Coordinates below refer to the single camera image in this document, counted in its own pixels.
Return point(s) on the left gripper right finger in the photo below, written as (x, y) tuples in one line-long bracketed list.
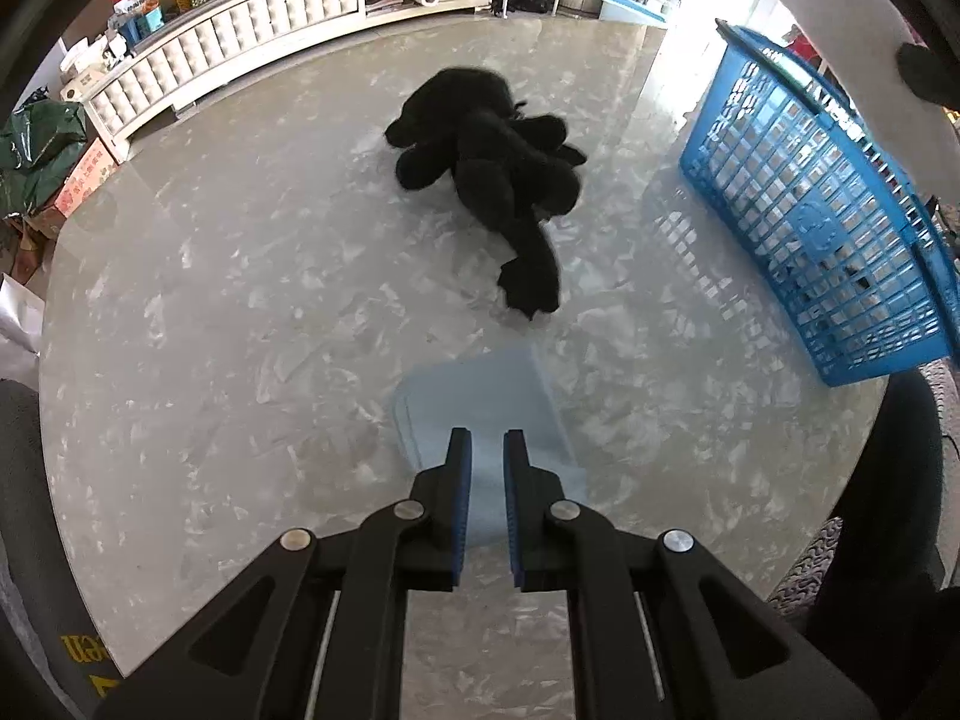
[(555, 543)]

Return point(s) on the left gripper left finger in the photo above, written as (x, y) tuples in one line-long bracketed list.
[(418, 543)]

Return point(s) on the light blue cloth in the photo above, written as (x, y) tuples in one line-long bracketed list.
[(489, 395)]

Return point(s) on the black plush toy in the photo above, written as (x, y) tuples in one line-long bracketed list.
[(511, 172)]

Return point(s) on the blue plastic laundry basket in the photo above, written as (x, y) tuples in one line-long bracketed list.
[(831, 222)]

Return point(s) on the grey patterned cushion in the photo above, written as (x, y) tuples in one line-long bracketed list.
[(796, 592)]

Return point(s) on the black chair with yellow print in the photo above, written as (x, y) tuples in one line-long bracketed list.
[(54, 662)]

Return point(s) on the cardboard box red print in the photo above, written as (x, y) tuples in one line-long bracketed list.
[(94, 168)]

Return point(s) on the white tufted TV cabinet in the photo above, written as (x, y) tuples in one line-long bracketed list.
[(218, 43)]

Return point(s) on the green plastic bag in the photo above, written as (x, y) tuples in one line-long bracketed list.
[(41, 143)]

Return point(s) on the blue white plastic bin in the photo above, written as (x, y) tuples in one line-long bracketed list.
[(636, 12)]

